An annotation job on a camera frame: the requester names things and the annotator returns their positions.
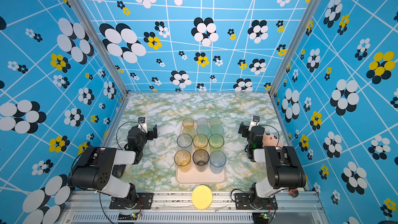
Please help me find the green glass column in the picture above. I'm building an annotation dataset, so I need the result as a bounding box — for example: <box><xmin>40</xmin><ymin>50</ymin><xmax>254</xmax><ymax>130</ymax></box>
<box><xmin>208</xmin><ymin>134</ymin><xmax>224</xmax><ymax>152</ymax></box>

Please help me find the tall green-teal glass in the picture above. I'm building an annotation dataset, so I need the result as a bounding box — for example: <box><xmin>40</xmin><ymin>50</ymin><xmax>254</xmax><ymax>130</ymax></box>
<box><xmin>210</xmin><ymin>124</ymin><xmax>224</xmax><ymax>136</ymax></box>

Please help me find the tall blue glass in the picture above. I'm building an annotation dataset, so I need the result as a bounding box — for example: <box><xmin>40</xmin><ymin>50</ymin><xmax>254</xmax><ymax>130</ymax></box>
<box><xmin>209</xmin><ymin>150</ymin><xmax>227</xmax><ymax>174</ymax></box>

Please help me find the pale green glass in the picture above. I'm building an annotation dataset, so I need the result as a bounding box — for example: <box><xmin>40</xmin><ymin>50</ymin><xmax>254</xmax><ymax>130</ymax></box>
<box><xmin>209</xmin><ymin>117</ymin><xmax>221</xmax><ymax>127</ymax></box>
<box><xmin>182</xmin><ymin>127</ymin><xmax>196</xmax><ymax>138</ymax></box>

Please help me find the grey-blue glass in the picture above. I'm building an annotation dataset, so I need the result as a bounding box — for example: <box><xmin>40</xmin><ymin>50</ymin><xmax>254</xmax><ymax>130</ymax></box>
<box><xmin>177</xmin><ymin>133</ymin><xmax>193</xmax><ymax>152</ymax></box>

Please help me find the tall amber glass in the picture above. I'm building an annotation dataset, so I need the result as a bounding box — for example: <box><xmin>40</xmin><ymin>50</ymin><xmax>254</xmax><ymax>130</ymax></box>
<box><xmin>174</xmin><ymin>149</ymin><xmax>192</xmax><ymax>173</ymax></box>

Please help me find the tall teal glass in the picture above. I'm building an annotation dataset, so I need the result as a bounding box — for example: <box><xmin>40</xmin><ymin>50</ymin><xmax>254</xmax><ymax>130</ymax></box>
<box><xmin>196</xmin><ymin>124</ymin><xmax>210</xmax><ymax>136</ymax></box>

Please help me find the small amber glass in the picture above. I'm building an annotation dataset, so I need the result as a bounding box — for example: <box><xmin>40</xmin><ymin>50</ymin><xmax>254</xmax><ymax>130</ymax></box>
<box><xmin>182</xmin><ymin>118</ymin><xmax>195</xmax><ymax>128</ymax></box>

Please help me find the yellow glass column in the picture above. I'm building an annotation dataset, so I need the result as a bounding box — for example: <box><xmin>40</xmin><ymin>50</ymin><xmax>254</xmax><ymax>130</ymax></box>
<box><xmin>193</xmin><ymin>134</ymin><xmax>208</xmax><ymax>150</ymax></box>

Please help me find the small clear glass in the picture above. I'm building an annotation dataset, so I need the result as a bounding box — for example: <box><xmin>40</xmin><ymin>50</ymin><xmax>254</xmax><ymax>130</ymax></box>
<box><xmin>197</xmin><ymin>117</ymin><xmax>208</xmax><ymax>126</ymax></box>

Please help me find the grey glass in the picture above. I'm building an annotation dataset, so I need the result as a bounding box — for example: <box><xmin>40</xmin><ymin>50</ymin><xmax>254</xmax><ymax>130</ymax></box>
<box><xmin>192</xmin><ymin>149</ymin><xmax>209</xmax><ymax>172</ymax></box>

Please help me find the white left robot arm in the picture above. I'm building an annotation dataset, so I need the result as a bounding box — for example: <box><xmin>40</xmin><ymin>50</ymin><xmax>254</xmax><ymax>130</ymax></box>
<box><xmin>68</xmin><ymin>125</ymin><xmax>158</xmax><ymax>209</ymax></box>

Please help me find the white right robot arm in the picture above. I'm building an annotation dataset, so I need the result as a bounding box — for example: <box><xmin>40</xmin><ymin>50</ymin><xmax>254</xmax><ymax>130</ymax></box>
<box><xmin>238</xmin><ymin>121</ymin><xmax>306</xmax><ymax>209</ymax></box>

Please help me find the pale pink rectangular tray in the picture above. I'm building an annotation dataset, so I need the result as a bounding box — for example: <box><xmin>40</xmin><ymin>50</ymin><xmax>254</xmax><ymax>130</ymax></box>
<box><xmin>176</xmin><ymin>122</ymin><xmax>227</xmax><ymax>184</ymax></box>

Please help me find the pink plush doll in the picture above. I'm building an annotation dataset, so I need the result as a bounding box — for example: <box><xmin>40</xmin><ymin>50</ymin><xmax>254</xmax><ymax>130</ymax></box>
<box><xmin>262</xmin><ymin>132</ymin><xmax>283</xmax><ymax>147</ymax></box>

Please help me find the black computer mouse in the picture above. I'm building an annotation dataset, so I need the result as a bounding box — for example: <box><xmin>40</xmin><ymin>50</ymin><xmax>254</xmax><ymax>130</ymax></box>
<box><xmin>112</xmin><ymin>164</ymin><xmax>126</xmax><ymax>178</ymax></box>

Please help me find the red black utility knife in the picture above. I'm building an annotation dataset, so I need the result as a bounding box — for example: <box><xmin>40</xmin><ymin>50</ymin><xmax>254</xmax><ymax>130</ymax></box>
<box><xmin>289</xmin><ymin>189</ymin><xmax>299</xmax><ymax>198</ymax></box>

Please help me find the yellow round sponge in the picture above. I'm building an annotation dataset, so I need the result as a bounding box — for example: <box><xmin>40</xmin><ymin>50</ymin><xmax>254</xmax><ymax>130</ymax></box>
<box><xmin>192</xmin><ymin>185</ymin><xmax>212</xmax><ymax>210</ymax></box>

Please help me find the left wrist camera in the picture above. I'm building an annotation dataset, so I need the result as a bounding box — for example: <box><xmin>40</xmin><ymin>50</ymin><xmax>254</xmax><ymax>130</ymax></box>
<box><xmin>138</xmin><ymin>117</ymin><xmax>148</xmax><ymax>133</ymax></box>

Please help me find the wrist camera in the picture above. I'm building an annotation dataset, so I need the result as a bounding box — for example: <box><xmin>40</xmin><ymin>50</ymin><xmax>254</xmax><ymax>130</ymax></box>
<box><xmin>138</xmin><ymin>117</ymin><xmax>148</xmax><ymax>133</ymax></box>
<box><xmin>248</xmin><ymin>115</ymin><xmax>260</xmax><ymax>132</ymax></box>

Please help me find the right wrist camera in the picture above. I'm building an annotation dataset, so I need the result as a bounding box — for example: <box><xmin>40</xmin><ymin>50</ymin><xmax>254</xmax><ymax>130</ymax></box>
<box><xmin>248</xmin><ymin>115</ymin><xmax>260</xmax><ymax>132</ymax></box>

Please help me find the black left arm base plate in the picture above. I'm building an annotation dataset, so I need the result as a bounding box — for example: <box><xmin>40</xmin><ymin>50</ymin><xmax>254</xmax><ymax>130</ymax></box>
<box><xmin>109</xmin><ymin>192</ymin><xmax>154</xmax><ymax>210</ymax></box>

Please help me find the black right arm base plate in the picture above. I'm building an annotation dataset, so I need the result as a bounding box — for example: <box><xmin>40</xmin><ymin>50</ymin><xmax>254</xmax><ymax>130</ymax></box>
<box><xmin>232</xmin><ymin>193</ymin><xmax>278</xmax><ymax>211</ymax></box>

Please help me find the aluminium front rail frame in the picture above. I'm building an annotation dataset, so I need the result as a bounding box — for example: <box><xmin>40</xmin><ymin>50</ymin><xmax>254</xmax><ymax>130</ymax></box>
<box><xmin>59</xmin><ymin>191</ymin><xmax>329</xmax><ymax>224</ymax></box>

